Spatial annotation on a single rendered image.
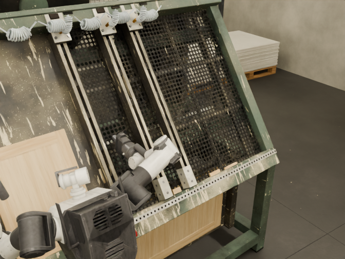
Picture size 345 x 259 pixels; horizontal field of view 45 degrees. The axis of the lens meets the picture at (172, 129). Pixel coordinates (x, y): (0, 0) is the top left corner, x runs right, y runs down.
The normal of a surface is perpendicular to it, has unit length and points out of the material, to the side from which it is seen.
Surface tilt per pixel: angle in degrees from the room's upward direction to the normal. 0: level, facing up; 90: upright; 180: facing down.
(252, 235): 0
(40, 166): 54
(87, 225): 67
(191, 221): 90
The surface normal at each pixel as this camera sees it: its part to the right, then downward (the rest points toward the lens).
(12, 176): 0.54, -0.24
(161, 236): 0.65, 0.35
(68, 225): 0.61, -0.04
